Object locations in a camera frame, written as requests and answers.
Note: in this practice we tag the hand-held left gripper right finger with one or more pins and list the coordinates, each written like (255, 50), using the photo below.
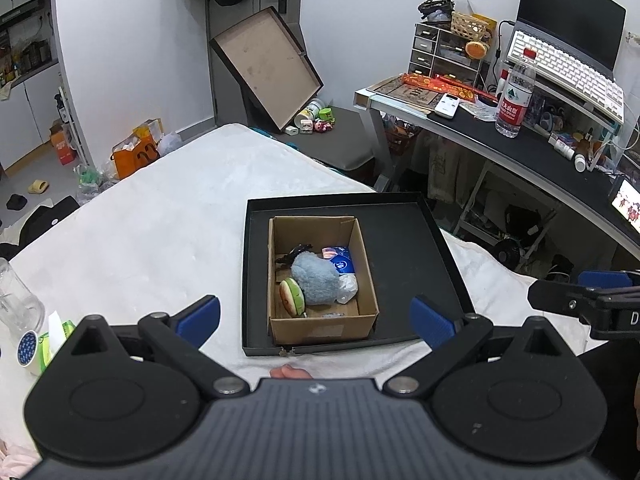
(430, 322)

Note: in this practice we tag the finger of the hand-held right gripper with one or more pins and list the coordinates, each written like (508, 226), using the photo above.
(560, 297)
(602, 279)

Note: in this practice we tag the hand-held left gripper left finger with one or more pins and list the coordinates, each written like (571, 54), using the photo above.
(200, 317)

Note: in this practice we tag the black shallow tray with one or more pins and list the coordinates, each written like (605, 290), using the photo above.
(410, 240)

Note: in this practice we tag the white plastic bag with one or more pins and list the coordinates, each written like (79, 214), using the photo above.
(347, 287)

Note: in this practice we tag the burger plush toy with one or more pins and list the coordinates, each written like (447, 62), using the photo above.
(292, 297)

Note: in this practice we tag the blue tissue pack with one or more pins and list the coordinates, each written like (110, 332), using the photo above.
(341, 260)

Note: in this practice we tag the brown cardboard box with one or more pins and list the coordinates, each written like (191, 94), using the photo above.
(320, 327)

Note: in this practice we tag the blue fluffy plush toy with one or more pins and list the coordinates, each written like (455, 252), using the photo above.
(315, 280)

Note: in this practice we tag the small black fan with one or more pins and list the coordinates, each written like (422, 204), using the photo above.
(506, 255)

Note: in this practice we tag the lit phone screen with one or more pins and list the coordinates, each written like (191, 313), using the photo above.
(627, 205)

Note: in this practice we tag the person's foot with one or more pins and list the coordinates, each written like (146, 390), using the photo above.
(290, 372)

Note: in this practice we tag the black hair clip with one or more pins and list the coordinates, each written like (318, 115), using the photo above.
(292, 255)

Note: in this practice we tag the small white pill bottle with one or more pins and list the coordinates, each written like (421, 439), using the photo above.
(580, 161)

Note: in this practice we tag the green tissue box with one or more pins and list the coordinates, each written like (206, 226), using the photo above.
(60, 332)

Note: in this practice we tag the black desk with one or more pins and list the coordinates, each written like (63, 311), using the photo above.
(530, 155)

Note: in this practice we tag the white tote bag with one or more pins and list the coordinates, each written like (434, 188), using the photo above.
(445, 167)

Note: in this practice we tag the white tub blue dotted lid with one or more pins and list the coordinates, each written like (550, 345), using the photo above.
(29, 350)

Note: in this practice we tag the orange paper bag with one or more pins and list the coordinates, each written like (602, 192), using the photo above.
(137, 152)

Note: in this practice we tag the clear glass mug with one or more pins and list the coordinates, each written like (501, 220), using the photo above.
(20, 300)

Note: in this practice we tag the red basket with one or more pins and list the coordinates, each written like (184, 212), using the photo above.
(402, 140)

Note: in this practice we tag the dark grey chair seat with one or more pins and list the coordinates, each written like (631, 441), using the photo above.
(345, 145)

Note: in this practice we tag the plastic water bottle red label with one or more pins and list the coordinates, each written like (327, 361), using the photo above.
(515, 95)

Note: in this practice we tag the white charger plug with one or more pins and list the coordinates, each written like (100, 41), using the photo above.
(292, 131)
(307, 129)

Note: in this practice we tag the yellow slipper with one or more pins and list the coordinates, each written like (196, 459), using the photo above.
(38, 186)

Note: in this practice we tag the white keyboard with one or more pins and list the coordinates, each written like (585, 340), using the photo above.
(565, 70)

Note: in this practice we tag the white remote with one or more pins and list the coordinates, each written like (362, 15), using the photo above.
(446, 106)

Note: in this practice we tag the orange cardboard box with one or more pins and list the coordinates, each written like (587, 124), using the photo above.
(64, 147)

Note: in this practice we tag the black slipper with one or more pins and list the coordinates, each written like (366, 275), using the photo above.
(16, 201)

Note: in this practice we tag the small red toy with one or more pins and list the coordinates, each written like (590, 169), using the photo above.
(324, 126)

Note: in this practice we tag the small green toy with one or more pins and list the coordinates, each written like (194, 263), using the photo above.
(326, 113)

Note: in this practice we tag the long red box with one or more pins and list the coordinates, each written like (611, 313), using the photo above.
(445, 84)

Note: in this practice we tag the spray bottle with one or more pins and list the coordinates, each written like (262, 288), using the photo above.
(61, 109)

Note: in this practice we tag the brown leaning box lid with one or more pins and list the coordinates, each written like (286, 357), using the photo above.
(265, 65)

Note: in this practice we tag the orange round plush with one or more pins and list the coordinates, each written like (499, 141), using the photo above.
(476, 49)

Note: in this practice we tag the grey drawer organizer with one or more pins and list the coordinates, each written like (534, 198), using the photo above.
(440, 55)

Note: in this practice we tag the black monitor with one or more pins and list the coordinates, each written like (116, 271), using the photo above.
(570, 10)

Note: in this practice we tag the wicker basket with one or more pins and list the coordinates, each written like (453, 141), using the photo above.
(470, 26)

